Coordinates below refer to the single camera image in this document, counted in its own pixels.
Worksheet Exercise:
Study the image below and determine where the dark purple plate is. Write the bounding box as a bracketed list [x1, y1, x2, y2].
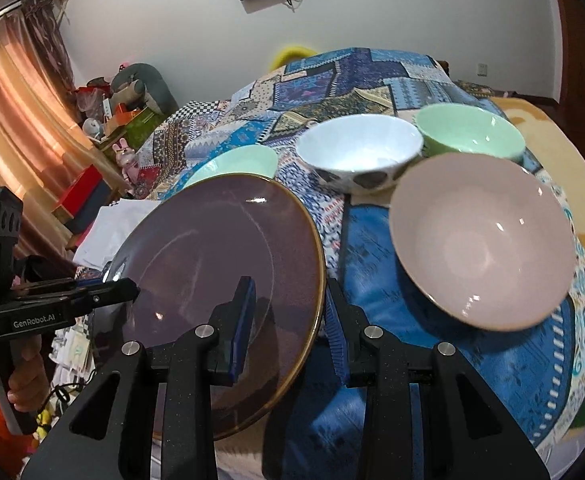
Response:
[90, 174, 326, 439]

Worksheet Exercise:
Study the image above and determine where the green gift bag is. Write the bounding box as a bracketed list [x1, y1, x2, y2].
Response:
[97, 107, 166, 158]

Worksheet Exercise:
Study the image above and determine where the pink bunny toy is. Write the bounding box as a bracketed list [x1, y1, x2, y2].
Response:
[111, 138, 140, 184]

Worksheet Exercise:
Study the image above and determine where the grey plush toy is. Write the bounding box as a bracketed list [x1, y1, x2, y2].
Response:
[110, 63, 178, 116]

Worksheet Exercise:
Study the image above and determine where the pink bowl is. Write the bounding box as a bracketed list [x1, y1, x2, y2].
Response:
[389, 153, 577, 332]

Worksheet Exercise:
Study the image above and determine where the patchwork patterned blanket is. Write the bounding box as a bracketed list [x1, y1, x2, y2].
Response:
[133, 48, 585, 479]

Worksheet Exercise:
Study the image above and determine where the light green plate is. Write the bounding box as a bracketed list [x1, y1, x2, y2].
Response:
[185, 144, 278, 188]

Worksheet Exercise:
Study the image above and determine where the yellow foam tube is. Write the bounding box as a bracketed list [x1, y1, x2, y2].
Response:
[270, 46, 317, 72]

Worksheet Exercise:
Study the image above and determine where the light green bowl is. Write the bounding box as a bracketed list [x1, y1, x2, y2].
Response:
[414, 103, 527, 162]

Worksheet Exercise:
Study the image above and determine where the white bowl with spots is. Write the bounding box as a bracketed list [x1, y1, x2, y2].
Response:
[295, 114, 423, 194]

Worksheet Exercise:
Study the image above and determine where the person's left hand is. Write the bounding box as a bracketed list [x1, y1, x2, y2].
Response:
[7, 336, 50, 413]

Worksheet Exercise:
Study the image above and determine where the red box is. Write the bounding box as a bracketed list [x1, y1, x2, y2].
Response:
[53, 165, 102, 223]

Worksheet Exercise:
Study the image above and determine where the orange pink curtain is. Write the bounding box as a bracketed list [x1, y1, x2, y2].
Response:
[0, 10, 125, 263]

